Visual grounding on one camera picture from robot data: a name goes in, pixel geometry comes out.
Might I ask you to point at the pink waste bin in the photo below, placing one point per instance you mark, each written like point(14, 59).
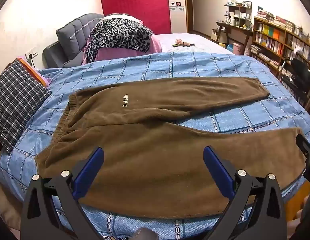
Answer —
point(237, 48)

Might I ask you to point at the wooden bookshelf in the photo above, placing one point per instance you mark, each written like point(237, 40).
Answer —
point(272, 45)

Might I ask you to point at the pink quilt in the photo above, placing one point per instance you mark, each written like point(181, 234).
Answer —
point(155, 46)

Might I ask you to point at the white desktop shelf unit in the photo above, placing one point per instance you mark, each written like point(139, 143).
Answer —
point(241, 12)

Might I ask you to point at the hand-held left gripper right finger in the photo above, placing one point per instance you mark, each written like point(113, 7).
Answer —
point(217, 170)

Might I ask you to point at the blue patterned blanket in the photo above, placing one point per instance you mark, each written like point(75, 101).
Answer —
point(170, 65)

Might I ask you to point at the orange pillow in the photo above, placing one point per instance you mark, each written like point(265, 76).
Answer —
point(32, 71)

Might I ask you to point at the wooden desk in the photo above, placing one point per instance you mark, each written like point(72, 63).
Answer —
point(234, 31)

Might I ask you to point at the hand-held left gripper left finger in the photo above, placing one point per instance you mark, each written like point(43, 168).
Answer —
point(91, 170)

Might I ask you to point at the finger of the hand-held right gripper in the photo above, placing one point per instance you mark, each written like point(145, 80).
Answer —
point(307, 152)

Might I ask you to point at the small hand fan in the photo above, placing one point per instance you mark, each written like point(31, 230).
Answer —
point(179, 41)

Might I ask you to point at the grey padded headboard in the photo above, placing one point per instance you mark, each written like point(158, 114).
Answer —
point(70, 32)

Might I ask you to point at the pale lilac bed sheet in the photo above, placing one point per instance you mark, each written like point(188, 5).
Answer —
point(207, 45)

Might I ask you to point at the stack of books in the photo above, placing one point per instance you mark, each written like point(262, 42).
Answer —
point(277, 20)

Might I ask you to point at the white wall socket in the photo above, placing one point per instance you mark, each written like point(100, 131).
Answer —
point(31, 54)

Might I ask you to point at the leopard print cloth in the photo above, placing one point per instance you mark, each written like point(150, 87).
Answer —
point(120, 35)

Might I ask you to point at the red mattress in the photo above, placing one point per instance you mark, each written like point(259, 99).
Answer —
point(135, 0)

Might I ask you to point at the brown fleece pants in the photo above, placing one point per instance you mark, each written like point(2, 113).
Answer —
point(150, 150)

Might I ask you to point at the black office chair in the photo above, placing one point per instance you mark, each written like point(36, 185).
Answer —
point(301, 72)

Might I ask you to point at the dark plaid pillow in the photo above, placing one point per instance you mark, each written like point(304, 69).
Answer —
point(17, 97)

